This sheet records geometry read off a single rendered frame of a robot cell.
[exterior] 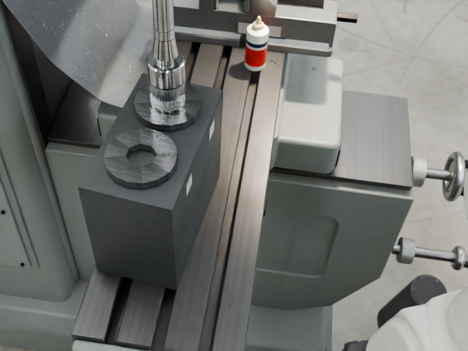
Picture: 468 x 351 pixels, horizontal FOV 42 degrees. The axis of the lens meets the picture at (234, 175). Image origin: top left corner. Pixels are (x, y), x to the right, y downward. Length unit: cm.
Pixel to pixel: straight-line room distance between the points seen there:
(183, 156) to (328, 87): 63
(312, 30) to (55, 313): 102
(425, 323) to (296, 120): 80
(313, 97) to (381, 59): 157
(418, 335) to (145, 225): 38
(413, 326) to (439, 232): 174
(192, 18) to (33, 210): 58
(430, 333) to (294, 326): 122
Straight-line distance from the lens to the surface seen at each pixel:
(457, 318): 49
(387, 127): 142
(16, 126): 129
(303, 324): 172
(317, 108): 129
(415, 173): 145
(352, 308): 200
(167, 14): 72
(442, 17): 322
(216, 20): 123
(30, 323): 181
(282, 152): 124
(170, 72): 76
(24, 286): 177
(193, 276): 88
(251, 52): 116
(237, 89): 114
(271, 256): 153
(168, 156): 75
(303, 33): 122
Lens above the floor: 172
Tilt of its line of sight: 50 degrees down
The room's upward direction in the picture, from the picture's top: 4 degrees clockwise
